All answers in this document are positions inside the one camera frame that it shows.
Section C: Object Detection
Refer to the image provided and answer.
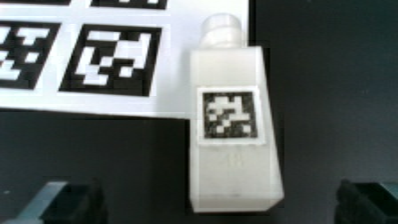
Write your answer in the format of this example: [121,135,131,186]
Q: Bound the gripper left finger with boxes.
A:
[10,181,106,224]

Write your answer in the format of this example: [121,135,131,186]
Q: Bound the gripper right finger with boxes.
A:
[334,180,398,224]

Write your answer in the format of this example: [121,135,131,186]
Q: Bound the white fiducial marker base sheet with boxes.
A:
[0,0,249,119]

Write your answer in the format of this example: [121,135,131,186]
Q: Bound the white table leg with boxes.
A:
[190,14,284,213]

